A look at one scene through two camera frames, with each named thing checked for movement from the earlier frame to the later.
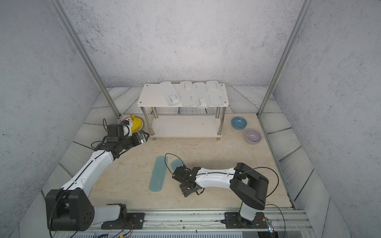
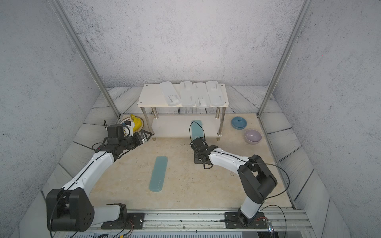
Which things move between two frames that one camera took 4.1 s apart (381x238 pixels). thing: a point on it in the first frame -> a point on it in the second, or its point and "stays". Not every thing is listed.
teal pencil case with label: [176, 163] -> [197, 129]
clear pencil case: [187, 94] stays
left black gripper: [137, 141] stays
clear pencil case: [170, 93] stays
